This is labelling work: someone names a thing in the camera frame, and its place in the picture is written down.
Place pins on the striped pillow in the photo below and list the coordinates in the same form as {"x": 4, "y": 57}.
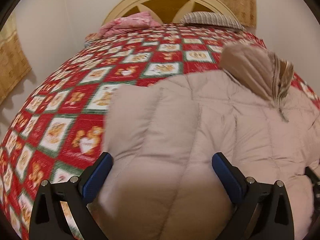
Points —
{"x": 211, "y": 18}

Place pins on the pink puffer jacket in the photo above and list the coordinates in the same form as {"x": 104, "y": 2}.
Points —
{"x": 162, "y": 139}

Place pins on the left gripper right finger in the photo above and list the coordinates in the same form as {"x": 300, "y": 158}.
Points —
{"x": 265, "y": 207}

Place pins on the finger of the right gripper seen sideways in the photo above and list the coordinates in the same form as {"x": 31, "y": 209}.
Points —
{"x": 313, "y": 178}

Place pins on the yellow side curtain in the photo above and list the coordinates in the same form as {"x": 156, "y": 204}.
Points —
{"x": 14, "y": 64}

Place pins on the pink folded blanket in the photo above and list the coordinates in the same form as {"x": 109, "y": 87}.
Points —
{"x": 123, "y": 25}

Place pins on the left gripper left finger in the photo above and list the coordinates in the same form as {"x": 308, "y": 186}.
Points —
{"x": 47, "y": 218}

